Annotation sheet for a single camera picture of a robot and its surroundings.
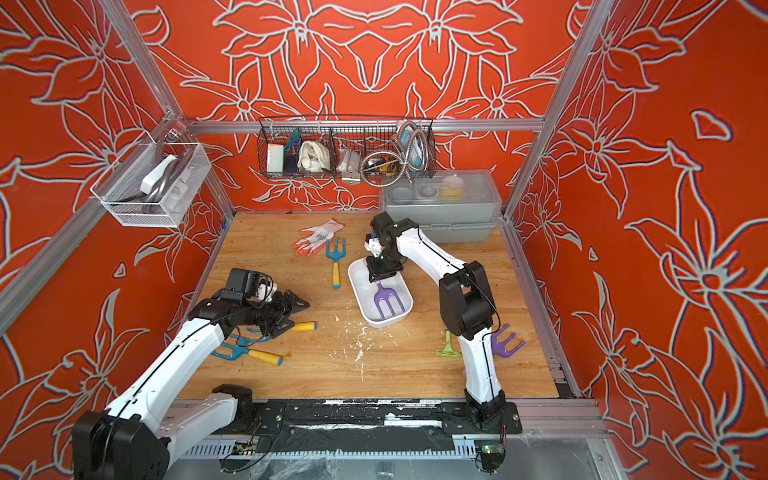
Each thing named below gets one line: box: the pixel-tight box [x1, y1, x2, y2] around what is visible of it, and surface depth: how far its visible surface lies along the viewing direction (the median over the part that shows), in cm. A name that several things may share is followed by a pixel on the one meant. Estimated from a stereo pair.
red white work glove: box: [292, 218, 346, 258], surface depth 113 cm
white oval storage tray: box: [348, 256, 414, 328], surface depth 90 cm
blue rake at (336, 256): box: [326, 239, 347, 289], surface depth 109 cm
